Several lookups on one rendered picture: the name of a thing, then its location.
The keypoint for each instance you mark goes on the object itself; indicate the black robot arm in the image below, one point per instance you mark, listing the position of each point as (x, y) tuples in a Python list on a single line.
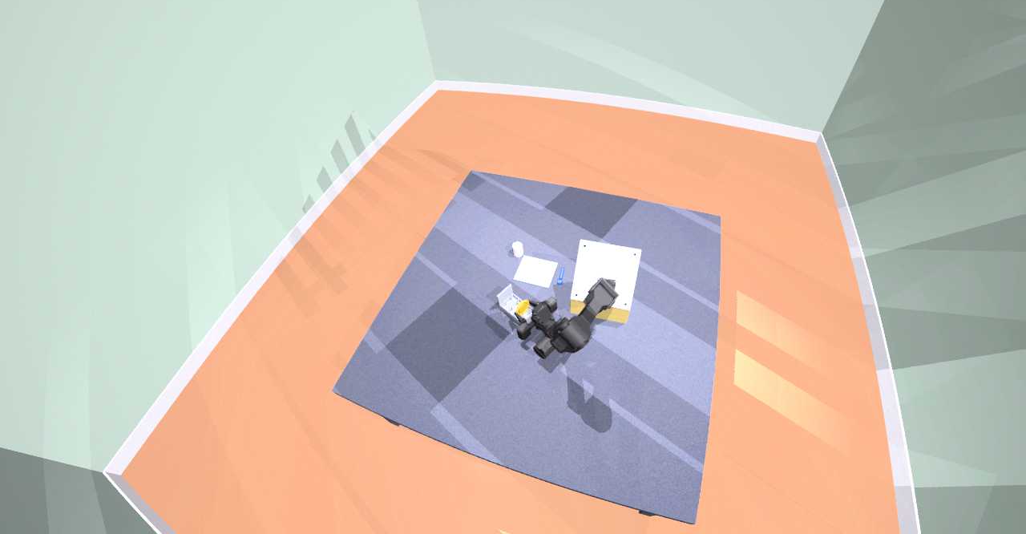
[(571, 335)]

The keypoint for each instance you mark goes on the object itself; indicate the white dish rack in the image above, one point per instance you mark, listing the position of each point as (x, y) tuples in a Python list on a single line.
[(509, 302)]

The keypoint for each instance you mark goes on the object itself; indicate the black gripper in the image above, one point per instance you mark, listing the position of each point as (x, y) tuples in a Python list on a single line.
[(524, 331)]

